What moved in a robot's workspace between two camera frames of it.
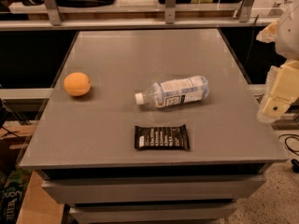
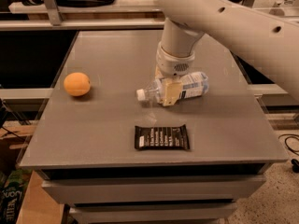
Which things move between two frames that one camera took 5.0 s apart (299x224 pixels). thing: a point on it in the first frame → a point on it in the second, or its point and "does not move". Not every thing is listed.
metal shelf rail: (56, 24) does not move
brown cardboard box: (37, 206) does not move
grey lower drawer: (153, 214) does not move
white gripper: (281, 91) → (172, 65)
